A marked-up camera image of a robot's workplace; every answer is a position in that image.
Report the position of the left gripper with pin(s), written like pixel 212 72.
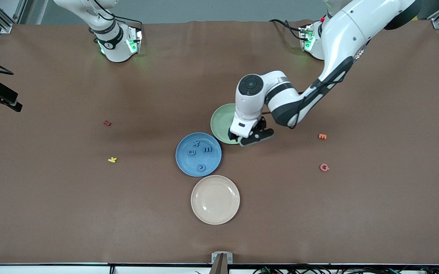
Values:
pixel 261 124

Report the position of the blue foam letter x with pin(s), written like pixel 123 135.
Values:
pixel 195 143

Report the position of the blue foam letter G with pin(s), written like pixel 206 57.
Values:
pixel 201 167

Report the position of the blue foam letter a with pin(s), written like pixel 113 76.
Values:
pixel 191 152

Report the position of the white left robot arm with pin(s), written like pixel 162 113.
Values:
pixel 352 26

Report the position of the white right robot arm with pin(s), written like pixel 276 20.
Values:
pixel 114 49

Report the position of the green plate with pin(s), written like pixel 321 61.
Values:
pixel 221 123

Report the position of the orange foam letter E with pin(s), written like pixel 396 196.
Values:
pixel 322 136

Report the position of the blue plate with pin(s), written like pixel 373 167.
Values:
pixel 189 165

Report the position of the pink foam letter Q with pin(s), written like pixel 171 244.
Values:
pixel 324 167

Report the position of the beige plate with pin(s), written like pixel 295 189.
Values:
pixel 215 199

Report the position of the yellow foam letter K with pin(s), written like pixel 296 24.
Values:
pixel 112 160

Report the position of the large table cover sheet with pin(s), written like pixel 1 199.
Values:
pixel 90 213

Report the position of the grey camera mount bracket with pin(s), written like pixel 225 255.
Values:
pixel 222 262

